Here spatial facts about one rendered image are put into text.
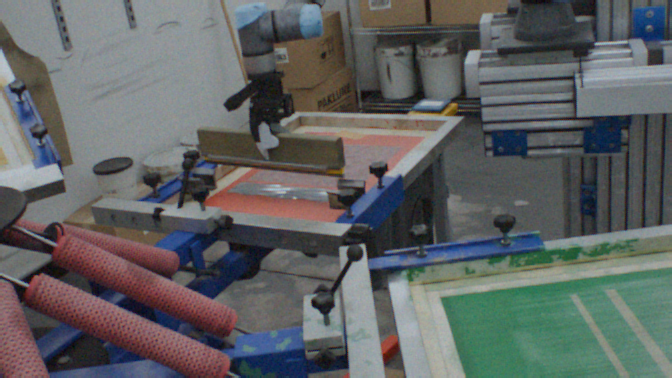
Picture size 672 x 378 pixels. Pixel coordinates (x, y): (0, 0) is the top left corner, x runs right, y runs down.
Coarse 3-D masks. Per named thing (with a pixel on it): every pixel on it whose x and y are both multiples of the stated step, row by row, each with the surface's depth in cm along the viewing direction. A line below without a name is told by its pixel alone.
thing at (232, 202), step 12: (312, 132) 234; (324, 132) 233; (348, 144) 219; (240, 180) 204; (252, 180) 203; (264, 180) 202; (276, 180) 200; (288, 180) 199; (300, 180) 198; (216, 204) 191; (228, 204) 190; (240, 204) 188; (252, 204) 187; (264, 204) 186
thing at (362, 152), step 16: (352, 144) 219; (368, 144) 217; (384, 144) 215; (400, 144) 213; (416, 144) 212; (352, 160) 207; (368, 160) 205; (384, 160) 203; (320, 176) 199; (352, 176) 196; (368, 176) 194; (272, 208) 183; (288, 208) 182; (304, 208) 181; (320, 208) 180
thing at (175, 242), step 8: (176, 232) 157; (184, 232) 156; (192, 232) 156; (160, 240) 154; (168, 240) 154; (176, 240) 153; (184, 240) 153; (192, 240) 154; (200, 240) 157; (208, 240) 159; (216, 240) 161; (168, 248) 150; (176, 248) 150; (184, 248) 152; (184, 256) 152; (184, 264) 153; (176, 272) 151
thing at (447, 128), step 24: (288, 120) 238; (312, 120) 239; (336, 120) 235; (360, 120) 231; (384, 120) 227; (408, 120) 223; (432, 120) 219; (456, 120) 216; (432, 144) 200; (216, 168) 205; (408, 168) 186
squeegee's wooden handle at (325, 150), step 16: (208, 128) 187; (224, 128) 186; (208, 144) 188; (224, 144) 186; (240, 144) 183; (256, 144) 181; (288, 144) 176; (304, 144) 174; (320, 144) 171; (336, 144) 169; (288, 160) 178; (304, 160) 176; (320, 160) 173; (336, 160) 171
